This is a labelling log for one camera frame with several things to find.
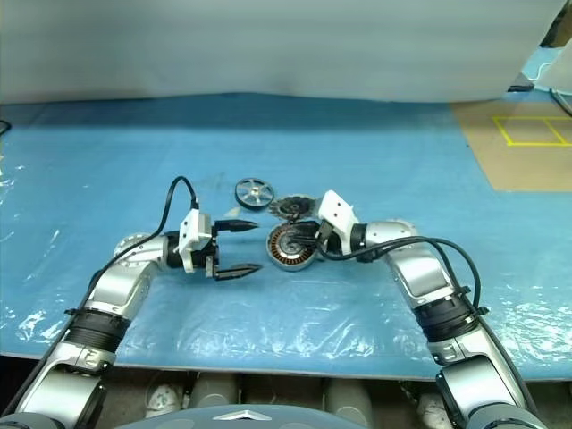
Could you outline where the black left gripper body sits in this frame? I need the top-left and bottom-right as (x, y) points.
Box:
(191, 221), (222, 279)

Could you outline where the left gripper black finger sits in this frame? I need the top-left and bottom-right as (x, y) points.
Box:
(214, 218), (260, 234)
(213, 263), (264, 282)

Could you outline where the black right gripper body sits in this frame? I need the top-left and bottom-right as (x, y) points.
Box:
(312, 220), (341, 262)

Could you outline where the silver spoked rotor wheel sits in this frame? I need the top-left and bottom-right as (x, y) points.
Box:
(233, 177), (275, 211)

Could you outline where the blue film-covered table mat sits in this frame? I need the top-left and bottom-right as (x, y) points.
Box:
(0, 91), (572, 382)

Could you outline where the grey rounded shape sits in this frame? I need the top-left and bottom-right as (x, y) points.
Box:
(324, 379), (374, 416)
(189, 374), (239, 408)

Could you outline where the white rounded shape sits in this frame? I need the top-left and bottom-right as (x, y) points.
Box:
(144, 383), (184, 413)
(416, 394), (449, 426)

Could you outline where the grey robot torso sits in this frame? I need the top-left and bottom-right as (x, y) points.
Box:
(110, 403), (391, 429)

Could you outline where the white backdrop sheet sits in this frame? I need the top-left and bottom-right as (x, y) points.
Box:
(0, 0), (560, 106)

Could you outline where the brown cardboard board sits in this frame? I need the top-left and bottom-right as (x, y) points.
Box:
(448, 100), (572, 194)

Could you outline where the dark flat background object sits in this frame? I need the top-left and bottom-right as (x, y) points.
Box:
(506, 72), (535, 94)

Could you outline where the white slanted background panel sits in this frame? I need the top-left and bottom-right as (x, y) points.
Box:
(534, 38), (572, 93)

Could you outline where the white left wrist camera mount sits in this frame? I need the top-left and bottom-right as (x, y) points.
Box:
(178, 210), (214, 274)

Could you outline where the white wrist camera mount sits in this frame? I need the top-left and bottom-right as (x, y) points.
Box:
(317, 189), (359, 246)
(178, 210), (214, 274)

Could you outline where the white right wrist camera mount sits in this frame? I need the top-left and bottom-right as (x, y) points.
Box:
(317, 189), (359, 246)

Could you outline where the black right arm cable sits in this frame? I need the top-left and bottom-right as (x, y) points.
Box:
(317, 236), (540, 416)

